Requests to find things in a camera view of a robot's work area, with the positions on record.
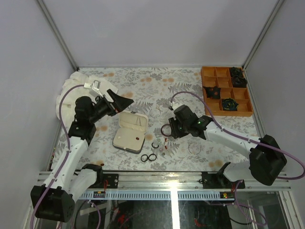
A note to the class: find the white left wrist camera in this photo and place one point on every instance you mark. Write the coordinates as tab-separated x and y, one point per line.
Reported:
95	88

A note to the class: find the dark fabric flower in tray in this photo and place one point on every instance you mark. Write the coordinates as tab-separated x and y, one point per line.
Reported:
237	77

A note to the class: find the wooden compartment tray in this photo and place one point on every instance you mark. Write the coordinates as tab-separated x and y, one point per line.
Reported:
217	85

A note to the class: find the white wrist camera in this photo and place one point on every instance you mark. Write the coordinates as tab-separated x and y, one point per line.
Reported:
174	106
95	88

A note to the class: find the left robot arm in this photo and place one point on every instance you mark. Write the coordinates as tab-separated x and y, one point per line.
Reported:
55	199

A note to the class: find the silver hoop bangle right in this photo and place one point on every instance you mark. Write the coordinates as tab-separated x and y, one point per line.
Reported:
194	148

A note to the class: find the dark flower with blue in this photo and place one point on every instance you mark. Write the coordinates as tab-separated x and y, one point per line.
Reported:
229	104

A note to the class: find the cream navy jewelry box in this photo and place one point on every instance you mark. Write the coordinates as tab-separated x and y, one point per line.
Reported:
132	125

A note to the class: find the aluminium mounting rail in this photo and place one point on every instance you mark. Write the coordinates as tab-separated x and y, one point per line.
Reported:
135	185

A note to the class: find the twisted silver bangle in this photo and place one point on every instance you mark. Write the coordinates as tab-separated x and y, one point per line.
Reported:
155	112

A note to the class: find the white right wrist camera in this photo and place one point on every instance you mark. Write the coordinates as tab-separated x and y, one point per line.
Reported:
174	106

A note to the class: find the floral patterned tablecloth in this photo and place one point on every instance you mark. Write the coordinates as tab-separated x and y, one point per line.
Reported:
150	88

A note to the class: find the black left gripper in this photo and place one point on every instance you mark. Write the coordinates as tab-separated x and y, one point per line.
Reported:
119	104

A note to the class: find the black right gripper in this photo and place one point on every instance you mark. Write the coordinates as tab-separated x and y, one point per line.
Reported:
175	133

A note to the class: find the white crumpled cloth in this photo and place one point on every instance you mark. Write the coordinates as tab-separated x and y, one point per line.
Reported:
73	89

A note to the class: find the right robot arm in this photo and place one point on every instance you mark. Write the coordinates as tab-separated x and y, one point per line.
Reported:
264	161

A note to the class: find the dark purple bangle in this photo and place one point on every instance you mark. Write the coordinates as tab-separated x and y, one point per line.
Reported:
163	133

